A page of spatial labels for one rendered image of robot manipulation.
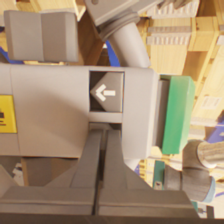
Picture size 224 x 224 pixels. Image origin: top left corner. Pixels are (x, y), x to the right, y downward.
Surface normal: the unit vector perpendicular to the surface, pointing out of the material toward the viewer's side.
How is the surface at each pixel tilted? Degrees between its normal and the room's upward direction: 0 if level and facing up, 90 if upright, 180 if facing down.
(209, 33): 90
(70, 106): 74
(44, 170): 57
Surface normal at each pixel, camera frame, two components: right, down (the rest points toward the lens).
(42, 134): 0.00, 0.25
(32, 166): 0.29, 0.25
